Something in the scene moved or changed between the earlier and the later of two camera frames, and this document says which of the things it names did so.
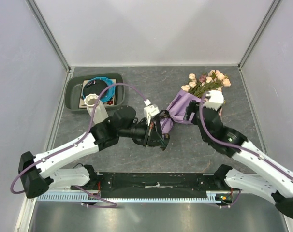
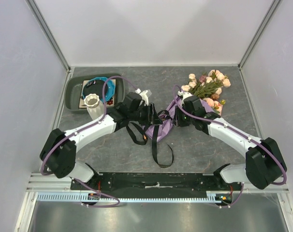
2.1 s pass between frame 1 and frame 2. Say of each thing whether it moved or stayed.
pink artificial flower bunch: stayed
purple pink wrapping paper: stayed
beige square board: stayed
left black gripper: moved
